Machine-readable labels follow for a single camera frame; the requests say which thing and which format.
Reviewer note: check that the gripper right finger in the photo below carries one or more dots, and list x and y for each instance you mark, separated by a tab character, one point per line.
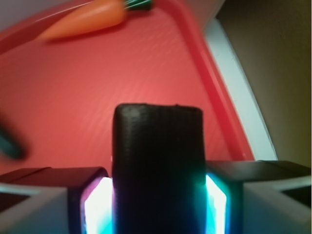
258	197

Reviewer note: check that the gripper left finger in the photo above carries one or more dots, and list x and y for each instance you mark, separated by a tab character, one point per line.
56	201

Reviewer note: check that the black box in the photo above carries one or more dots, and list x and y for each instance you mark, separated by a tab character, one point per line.
158	170

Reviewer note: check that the dark blue toy sausage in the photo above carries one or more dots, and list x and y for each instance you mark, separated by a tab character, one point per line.
9	145

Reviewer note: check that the wooden board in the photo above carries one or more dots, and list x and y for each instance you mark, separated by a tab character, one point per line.
240	92

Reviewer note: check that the orange plastic tray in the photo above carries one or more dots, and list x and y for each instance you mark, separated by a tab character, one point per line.
58	98

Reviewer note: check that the orange toy carrot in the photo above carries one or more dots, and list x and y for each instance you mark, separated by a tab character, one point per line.
94	16

